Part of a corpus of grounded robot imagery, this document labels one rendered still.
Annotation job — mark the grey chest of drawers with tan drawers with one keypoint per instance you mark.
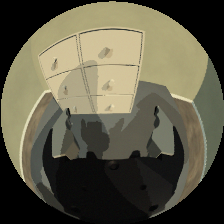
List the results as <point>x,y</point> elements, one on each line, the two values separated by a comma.
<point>83,66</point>

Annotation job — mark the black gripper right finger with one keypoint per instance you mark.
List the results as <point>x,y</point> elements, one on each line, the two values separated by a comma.
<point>165,144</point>

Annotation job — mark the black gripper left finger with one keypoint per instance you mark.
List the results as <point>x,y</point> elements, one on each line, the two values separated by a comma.
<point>60,147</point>

